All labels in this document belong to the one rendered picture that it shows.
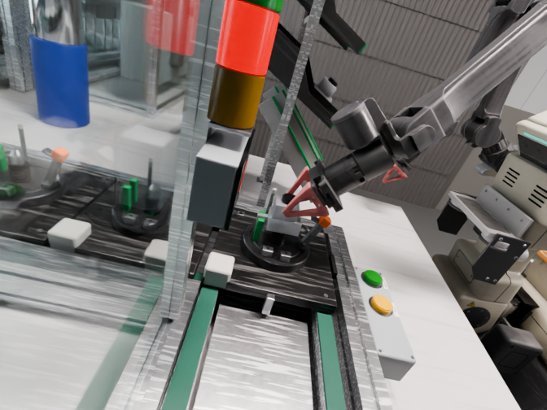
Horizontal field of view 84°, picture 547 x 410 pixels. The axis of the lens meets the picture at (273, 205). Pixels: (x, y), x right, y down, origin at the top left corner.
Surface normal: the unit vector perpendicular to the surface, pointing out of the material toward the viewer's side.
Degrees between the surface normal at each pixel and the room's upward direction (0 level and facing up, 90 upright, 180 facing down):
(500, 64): 73
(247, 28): 90
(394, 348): 0
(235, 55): 90
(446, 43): 90
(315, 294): 0
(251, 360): 0
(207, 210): 90
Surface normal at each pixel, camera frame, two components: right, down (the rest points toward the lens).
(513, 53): 0.16, 0.26
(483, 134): -0.07, 0.49
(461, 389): 0.26, -0.83
